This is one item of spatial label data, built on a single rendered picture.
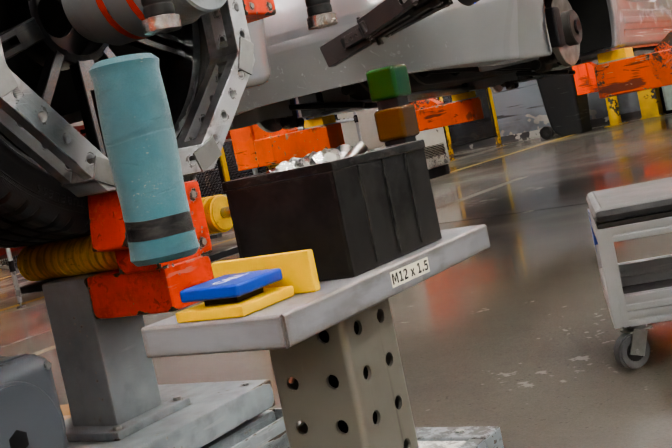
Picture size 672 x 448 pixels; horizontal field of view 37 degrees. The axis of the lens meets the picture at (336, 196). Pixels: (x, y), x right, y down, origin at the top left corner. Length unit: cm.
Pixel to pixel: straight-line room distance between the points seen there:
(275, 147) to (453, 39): 213
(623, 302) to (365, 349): 115
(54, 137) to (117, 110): 10
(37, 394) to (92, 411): 34
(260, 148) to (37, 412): 466
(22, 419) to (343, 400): 41
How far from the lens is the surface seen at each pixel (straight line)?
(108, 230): 139
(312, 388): 102
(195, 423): 152
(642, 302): 211
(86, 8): 142
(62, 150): 131
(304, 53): 402
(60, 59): 149
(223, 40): 167
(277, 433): 162
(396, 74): 121
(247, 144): 587
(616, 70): 484
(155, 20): 116
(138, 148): 124
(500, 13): 391
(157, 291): 141
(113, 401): 154
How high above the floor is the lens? 59
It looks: 3 degrees down
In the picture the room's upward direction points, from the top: 12 degrees counter-clockwise
